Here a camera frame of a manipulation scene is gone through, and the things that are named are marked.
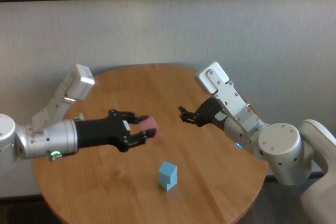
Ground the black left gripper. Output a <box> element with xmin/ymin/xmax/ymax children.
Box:
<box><xmin>74</xmin><ymin>108</ymin><xmax>156</xmax><ymax>153</ymax></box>

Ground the pink cube block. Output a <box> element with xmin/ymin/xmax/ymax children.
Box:
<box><xmin>139</xmin><ymin>116</ymin><xmax>162</xmax><ymax>140</ymax></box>

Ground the blue cube block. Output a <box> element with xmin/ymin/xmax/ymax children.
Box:
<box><xmin>158</xmin><ymin>172</ymin><xmax>179</xmax><ymax>193</ymax></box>
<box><xmin>157</xmin><ymin>160</ymin><xmax>178</xmax><ymax>186</ymax></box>

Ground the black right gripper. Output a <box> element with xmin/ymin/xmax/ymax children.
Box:
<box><xmin>177</xmin><ymin>97</ymin><xmax>228</xmax><ymax>131</ymax></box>

